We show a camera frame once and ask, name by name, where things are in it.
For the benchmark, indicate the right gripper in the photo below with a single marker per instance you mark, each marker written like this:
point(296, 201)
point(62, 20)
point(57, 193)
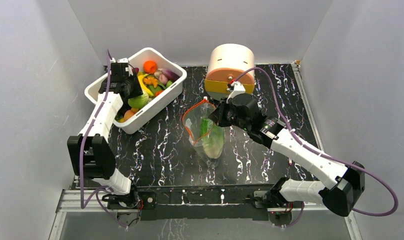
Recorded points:
point(218, 115)

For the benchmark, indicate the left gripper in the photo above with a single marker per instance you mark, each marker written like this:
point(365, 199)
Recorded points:
point(137, 92)

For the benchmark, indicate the green toy cabbage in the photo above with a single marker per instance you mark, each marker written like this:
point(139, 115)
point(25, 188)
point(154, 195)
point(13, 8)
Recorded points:
point(212, 138)

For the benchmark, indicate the clear zip top bag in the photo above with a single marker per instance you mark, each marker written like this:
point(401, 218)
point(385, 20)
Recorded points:
point(191, 121)

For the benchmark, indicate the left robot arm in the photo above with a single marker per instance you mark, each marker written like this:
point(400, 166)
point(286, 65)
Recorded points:
point(89, 151)

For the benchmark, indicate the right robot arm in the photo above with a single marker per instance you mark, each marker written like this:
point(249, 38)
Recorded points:
point(338, 186)

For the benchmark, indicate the toy peach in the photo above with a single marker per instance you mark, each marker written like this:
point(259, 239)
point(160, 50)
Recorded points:
point(128, 114)

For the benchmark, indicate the orange toy tangerine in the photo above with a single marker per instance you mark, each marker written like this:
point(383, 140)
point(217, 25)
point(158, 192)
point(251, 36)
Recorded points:
point(150, 67)

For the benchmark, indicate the toy garlic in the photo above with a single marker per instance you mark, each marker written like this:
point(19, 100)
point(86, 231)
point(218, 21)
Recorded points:
point(162, 78)

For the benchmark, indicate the white plastic bin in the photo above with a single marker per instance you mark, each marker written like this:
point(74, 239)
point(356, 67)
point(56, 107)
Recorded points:
point(162, 96)

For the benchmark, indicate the purple toy onion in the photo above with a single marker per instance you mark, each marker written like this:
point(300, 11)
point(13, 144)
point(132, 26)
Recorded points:
point(170, 75)

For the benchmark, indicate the round drawer cabinet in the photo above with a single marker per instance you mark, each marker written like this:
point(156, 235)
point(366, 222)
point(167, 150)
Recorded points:
point(227, 62)

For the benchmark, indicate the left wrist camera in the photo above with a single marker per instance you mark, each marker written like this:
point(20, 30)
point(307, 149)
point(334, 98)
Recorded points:
point(119, 61)

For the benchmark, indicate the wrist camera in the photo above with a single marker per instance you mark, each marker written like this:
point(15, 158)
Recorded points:
point(119, 61)
point(234, 88)

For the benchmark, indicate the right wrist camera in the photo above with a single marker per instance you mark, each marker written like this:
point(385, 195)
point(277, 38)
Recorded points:
point(234, 88)

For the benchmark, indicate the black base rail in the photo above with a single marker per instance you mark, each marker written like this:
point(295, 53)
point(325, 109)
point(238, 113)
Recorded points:
point(230, 201)

